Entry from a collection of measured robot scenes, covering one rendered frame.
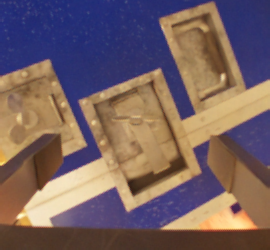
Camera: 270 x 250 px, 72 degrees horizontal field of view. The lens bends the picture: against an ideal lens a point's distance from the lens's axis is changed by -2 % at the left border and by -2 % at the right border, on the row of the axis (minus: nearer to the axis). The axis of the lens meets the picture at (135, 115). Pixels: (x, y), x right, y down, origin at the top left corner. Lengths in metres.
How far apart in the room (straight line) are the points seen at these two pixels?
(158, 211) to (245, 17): 0.35
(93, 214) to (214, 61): 0.30
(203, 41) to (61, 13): 0.22
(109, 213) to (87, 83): 0.19
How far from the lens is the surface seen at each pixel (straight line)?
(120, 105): 0.28
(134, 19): 0.31
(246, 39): 0.39
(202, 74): 0.34
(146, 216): 0.32
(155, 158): 0.25
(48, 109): 0.29
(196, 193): 0.34
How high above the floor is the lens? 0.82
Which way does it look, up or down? 10 degrees down
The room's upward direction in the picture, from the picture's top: 113 degrees counter-clockwise
